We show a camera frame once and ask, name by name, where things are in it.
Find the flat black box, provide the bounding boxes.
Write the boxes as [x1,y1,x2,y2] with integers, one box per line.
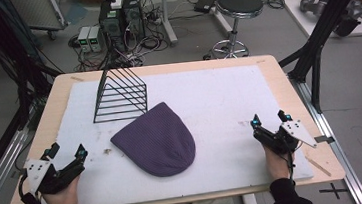
[192,0,221,15]

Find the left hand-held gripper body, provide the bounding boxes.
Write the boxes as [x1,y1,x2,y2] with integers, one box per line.
[23,154,88,198]

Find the grey power supply unit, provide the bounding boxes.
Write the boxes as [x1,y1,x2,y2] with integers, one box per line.
[86,24,104,54]
[75,25,94,55]

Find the black cable bundle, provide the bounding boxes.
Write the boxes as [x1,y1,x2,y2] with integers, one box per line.
[0,22,67,115]

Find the white floor platform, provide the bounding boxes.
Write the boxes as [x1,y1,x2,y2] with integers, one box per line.
[281,0,362,45]

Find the round black stool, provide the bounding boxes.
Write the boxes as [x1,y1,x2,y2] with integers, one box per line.
[204,0,270,61]

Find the purple knit beanie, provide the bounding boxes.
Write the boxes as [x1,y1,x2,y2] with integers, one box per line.
[106,98,199,183]

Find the small white box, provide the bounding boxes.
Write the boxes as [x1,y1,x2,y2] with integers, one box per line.
[110,0,125,10]

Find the tangle of floor cables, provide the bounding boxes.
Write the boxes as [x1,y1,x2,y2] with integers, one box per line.
[63,0,174,74]

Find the person's right hand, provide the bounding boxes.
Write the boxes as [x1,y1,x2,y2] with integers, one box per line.
[261,140,299,182]

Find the grey desk leg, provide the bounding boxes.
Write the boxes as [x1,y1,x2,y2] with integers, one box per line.
[158,0,180,48]
[209,0,235,41]

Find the black metal stand frame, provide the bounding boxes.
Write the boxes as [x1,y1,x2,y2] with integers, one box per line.
[272,0,362,117]

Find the black computer tower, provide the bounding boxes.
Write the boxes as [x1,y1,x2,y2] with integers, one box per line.
[96,0,129,54]
[121,0,147,44]

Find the black wire rack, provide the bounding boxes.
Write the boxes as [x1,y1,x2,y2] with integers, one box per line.
[87,63,151,125]

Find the black tape piece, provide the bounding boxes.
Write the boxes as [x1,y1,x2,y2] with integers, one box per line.
[313,134,336,146]

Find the grey wheeled cart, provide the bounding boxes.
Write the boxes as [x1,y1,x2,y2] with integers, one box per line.
[7,0,70,45]

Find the person's left hand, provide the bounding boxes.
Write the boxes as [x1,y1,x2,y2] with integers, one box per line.
[40,173,82,204]

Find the grey robot machine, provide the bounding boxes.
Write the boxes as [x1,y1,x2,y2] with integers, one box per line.
[299,0,362,42]

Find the right hand-held gripper cable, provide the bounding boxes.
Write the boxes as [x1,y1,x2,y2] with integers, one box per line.
[282,138,308,184]

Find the white foam mat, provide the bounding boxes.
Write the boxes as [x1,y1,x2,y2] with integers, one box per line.
[29,58,317,204]

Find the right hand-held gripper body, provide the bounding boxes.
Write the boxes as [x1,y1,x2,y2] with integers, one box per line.
[251,117,319,158]

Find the thin wooden strip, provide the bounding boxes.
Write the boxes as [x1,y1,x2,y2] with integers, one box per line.
[304,153,333,180]

